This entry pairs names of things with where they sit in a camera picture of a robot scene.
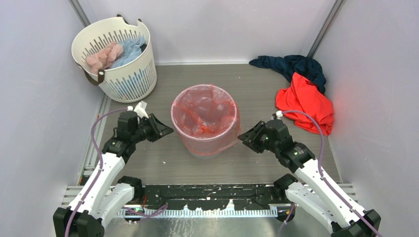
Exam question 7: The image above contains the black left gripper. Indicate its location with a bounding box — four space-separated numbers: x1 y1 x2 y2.
131 113 173 143

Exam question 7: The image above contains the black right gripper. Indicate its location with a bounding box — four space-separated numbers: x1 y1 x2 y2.
238 120 280 154

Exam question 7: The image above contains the red plastic trash bag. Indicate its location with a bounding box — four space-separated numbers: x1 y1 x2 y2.
170 84 241 154

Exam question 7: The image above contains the grey plastic trash bin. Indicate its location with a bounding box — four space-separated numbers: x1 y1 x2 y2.
188 150 223 160

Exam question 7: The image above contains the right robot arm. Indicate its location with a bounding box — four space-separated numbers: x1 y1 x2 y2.
238 119 381 237

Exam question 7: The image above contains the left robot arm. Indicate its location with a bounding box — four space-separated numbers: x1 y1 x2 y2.
53 107 174 237

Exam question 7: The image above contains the white slotted laundry basket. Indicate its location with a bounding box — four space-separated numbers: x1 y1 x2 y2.
71 15 157 103

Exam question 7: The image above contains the red cloth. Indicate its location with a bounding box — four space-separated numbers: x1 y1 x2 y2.
275 73 334 135

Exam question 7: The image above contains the navy blue cloth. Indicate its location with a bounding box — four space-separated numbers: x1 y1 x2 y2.
249 55 327 94

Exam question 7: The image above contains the light blue plastic bag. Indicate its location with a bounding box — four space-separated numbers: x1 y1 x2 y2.
110 36 147 69

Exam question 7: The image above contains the pink plastic bag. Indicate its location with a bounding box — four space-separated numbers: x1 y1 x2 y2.
86 42 124 75

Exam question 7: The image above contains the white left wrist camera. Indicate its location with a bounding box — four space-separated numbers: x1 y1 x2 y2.
133 101 149 119

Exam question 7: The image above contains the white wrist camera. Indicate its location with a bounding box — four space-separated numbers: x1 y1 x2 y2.
133 101 149 119
272 110 283 119

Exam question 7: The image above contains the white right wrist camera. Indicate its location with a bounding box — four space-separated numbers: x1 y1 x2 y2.
272 110 283 119

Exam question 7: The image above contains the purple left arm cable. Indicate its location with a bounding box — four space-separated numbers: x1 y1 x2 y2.
64 108 168 237

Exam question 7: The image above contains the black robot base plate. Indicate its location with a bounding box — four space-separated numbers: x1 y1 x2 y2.
128 184 291 211

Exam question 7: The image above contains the aluminium frame rail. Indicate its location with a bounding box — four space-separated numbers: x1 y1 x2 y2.
61 184 357 219

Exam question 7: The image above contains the left aluminium corner post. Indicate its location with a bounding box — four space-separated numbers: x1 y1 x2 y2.
68 0 91 27

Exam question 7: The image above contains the aluminium corner post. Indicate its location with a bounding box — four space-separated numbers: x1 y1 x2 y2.
68 0 91 27
306 0 345 58

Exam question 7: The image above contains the right aluminium corner post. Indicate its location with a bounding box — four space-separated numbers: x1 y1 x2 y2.
306 0 345 58

